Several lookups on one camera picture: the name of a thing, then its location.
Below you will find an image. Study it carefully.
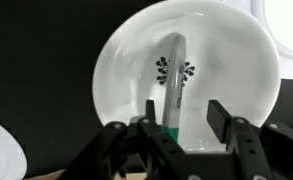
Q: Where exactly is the green capped marker pen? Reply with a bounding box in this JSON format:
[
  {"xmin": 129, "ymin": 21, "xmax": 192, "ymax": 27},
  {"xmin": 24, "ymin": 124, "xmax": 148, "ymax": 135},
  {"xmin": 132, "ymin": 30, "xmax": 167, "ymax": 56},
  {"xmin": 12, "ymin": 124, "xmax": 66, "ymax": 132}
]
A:
[{"xmin": 162, "ymin": 33, "xmax": 186, "ymax": 141}]

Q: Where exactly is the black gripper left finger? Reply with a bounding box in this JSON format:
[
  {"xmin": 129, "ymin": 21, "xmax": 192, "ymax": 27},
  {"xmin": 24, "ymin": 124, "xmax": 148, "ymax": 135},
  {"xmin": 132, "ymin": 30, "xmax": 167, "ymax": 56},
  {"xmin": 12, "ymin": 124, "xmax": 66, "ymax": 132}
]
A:
[{"xmin": 137, "ymin": 100, "xmax": 200, "ymax": 180}]

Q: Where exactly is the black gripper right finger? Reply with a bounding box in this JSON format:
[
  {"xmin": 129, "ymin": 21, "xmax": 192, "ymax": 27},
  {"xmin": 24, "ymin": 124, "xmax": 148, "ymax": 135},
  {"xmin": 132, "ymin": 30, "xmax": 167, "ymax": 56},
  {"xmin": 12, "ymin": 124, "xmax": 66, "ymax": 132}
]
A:
[{"xmin": 207, "ymin": 100, "xmax": 275, "ymax": 180}]

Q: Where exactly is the large white plate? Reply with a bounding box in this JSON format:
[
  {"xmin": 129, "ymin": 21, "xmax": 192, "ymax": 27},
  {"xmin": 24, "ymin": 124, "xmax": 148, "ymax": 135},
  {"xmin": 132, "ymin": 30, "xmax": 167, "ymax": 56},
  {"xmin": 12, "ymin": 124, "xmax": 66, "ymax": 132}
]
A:
[{"xmin": 222, "ymin": 0, "xmax": 293, "ymax": 79}]

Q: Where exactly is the white ceramic bowl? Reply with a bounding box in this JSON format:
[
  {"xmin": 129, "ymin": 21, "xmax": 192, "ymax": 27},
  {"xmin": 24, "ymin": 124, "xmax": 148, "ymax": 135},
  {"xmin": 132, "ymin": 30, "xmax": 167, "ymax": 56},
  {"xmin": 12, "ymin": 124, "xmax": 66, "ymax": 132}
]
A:
[{"xmin": 93, "ymin": 0, "xmax": 280, "ymax": 153}]

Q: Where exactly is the small white plate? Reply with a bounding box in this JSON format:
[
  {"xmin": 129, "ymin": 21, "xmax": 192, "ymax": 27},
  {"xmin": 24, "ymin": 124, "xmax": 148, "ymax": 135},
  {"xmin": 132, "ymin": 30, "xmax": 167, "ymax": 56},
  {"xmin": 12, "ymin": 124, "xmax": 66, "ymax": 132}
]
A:
[{"xmin": 0, "ymin": 125, "xmax": 27, "ymax": 180}]

